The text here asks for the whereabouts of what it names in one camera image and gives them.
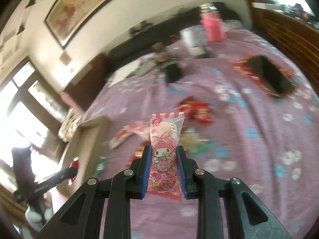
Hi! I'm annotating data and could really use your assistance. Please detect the pink My Melody candy packet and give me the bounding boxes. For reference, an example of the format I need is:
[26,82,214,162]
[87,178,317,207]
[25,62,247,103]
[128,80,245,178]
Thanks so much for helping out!
[147,112,185,201]

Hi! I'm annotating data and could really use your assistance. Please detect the cardboard box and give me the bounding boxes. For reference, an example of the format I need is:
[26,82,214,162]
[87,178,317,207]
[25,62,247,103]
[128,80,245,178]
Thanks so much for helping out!
[59,116,111,181]

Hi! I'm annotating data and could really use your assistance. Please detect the purple floral tablecloth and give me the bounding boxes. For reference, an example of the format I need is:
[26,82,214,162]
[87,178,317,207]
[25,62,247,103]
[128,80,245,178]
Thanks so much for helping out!
[84,30,318,238]

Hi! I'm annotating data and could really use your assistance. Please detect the red snack wrapper pile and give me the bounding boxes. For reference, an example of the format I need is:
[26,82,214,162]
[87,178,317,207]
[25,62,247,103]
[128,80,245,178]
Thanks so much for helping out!
[176,96,213,124]

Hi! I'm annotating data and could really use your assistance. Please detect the black cylinder device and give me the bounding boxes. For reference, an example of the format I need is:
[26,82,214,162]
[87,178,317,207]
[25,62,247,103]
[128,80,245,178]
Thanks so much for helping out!
[162,63,183,83]

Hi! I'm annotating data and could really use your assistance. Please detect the white translucent cup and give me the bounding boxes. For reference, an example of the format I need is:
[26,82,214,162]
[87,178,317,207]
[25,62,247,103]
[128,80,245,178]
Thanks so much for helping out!
[179,25,208,58]

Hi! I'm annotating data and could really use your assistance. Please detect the pink water bottle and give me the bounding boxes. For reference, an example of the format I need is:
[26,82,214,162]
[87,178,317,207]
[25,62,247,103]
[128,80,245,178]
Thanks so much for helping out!
[200,3,226,43]

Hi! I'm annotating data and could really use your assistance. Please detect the black sofa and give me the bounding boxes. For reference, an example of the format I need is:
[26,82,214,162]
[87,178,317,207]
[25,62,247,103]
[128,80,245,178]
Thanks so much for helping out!
[106,4,240,63]

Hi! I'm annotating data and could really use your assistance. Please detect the framed wall painting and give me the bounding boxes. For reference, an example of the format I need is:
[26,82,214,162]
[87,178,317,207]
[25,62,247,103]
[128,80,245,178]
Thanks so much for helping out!
[44,0,111,49]

